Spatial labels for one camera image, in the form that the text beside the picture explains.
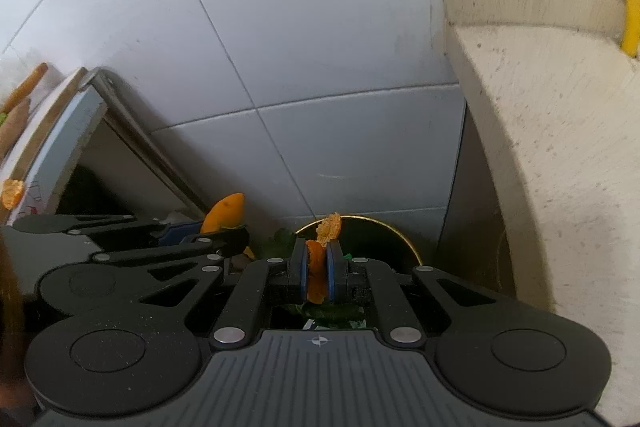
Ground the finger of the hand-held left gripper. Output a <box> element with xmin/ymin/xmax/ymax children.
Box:
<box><xmin>92</xmin><ymin>226</ymin><xmax>251</xmax><ymax>266</ymax></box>
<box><xmin>10</xmin><ymin>212</ymin><xmax>202</xmax><ymax>249</ymax></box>

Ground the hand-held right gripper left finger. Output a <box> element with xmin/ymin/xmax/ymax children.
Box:
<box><xmin>132</xmin><ymin>237</ymin><xmax>307</xmax><ymax>350</ymax></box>

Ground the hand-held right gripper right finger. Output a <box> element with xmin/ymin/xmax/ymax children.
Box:
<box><xmin>325</xmin><ymin>239</ymin><xmax>502</xmax><ymax>350</ymax></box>

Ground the orange peel piece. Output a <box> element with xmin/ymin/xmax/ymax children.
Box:
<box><xmin>1</xmin><ymin>178</ymin><xmax>26</xmax><ymax>210</ymax></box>
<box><xmin>201</xmin><ymin>192</ymin><xmax>257</xmax><ymax>261</ymax></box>
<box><xmin>303</xmin><ymin>211</ymin><xmax>344</xmax><ymax>306</ymax></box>

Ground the trash bin with gold rim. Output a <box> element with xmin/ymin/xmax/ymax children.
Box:
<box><xmin>270</xmin><ymin>215</ymin><xmax>426</xmax><ymax>333</ymax></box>

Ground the person's left forearm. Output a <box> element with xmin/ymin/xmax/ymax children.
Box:
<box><xmin>0</xmin><ymin>241</ymin><xmax>37</xmax><ymax>414</ymax></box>

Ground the grey white cabinet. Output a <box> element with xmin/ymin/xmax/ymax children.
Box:
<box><xmin>0</xmin><ymin>67</ymin><xmax>109</xmax><ymax>229</ymax></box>

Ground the metal bar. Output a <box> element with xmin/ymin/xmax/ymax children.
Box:
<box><xmin>84</xmin><ymin>66</ymin><xmax>212</xmax><ymax>215</ymax></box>

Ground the orange carrot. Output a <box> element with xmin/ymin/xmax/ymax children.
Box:
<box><xmin>0</xmin><ymin>99</ymin><xmax>32</xmax><ymax>158</ymax></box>
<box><xmin>0</xmin><ymin>62</ymin><xmax>50</xmax><ymax>118</ymax></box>

